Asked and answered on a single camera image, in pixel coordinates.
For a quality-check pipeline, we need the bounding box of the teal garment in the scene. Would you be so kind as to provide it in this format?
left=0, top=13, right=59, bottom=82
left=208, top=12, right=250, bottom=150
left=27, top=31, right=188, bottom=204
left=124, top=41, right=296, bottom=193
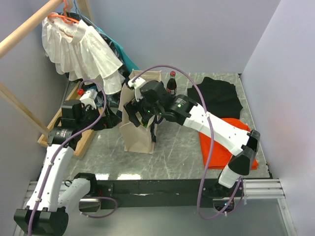
left=95, top=27, right=139, bottom=95

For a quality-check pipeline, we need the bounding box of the white pleated dress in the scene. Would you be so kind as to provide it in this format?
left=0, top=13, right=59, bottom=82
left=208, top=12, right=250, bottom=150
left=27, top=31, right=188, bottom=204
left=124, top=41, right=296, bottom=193
left=40, top=17, right=126, bottom=95

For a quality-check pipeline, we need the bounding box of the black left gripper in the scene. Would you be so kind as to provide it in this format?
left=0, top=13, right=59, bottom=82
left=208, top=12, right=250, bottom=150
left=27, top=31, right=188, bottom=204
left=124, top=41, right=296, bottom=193
left=76, top=102, right=122, bottom=131

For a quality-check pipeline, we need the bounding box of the orange folded garment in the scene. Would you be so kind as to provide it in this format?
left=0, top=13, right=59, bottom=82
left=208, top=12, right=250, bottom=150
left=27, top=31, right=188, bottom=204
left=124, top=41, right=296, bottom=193
left=199, top=118, right=250, bottom=170

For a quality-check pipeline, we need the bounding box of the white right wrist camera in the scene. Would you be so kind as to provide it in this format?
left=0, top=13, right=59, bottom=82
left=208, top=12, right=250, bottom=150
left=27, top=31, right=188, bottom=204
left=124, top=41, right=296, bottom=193
left=127, top=77, right=147, bottom=102

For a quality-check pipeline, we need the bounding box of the green glass bottle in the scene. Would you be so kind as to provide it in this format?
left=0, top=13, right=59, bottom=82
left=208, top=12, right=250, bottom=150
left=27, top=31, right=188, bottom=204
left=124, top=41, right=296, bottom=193
left=141, top=118, right=151, bottom=128

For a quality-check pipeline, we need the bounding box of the orange clothes hanger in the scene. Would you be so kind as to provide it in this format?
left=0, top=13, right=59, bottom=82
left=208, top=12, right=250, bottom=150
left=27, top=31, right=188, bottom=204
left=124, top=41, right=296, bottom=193
left=47, top=0, right=79, bottom=25

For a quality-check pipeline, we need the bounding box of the wooden hanging rod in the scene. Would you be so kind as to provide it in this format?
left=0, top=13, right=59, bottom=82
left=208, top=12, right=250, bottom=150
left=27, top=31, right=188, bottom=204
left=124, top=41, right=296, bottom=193
left=0, top=0, right=63, bottom=58

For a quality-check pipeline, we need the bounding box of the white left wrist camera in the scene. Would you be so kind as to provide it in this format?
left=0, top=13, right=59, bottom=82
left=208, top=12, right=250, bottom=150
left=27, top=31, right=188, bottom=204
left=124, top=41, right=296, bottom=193
left=77, top=88, right=97, bottom=109

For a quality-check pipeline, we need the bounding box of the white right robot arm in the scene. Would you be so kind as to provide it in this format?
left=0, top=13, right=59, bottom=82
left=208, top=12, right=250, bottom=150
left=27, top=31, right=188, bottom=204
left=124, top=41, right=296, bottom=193
left=124, top=78, right=260, bottom=196

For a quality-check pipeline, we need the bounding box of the black folded garment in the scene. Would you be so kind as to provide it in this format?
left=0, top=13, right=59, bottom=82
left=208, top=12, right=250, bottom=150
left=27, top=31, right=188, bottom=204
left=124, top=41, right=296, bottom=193
left=197, top=77, right=243, bottom=119

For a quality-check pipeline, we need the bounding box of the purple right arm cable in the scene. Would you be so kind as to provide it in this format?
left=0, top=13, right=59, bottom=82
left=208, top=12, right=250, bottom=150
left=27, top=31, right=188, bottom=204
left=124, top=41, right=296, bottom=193
left=132, top=64, right=245, bottom=220

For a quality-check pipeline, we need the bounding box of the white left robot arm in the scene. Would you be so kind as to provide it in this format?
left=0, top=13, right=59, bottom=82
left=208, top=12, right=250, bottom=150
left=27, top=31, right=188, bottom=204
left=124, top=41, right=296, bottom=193
left=14, top=99, right=117, bottom=236

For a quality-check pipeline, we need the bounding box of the beige canvas tote bag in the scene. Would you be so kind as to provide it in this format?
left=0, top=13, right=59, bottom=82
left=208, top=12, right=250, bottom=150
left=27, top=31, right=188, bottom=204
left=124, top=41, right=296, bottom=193
left=119, top=70, right=161, bottom=154

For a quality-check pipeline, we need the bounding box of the Coca-Cola glass bottle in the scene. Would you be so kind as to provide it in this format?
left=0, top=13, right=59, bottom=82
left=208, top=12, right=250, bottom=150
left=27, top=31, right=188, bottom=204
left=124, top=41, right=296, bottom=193
left=166, top=71, right=177, bottom=95

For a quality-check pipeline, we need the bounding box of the wooden rack base tray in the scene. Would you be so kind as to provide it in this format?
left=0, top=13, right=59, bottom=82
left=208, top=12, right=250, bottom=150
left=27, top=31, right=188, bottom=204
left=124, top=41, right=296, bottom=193
left=37, top=82, right=96, bottom=159

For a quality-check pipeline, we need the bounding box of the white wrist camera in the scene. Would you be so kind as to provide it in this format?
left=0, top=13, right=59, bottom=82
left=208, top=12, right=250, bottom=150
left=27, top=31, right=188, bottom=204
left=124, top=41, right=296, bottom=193
left=77, top=88, right=97, bottom=109
left=127, top=77, right=147, bottom=102

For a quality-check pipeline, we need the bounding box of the wooden rack diagonal brace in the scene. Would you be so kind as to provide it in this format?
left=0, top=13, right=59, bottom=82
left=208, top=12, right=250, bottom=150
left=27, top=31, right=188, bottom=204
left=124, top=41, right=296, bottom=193
left=0, top=83, right=50, bottom=136

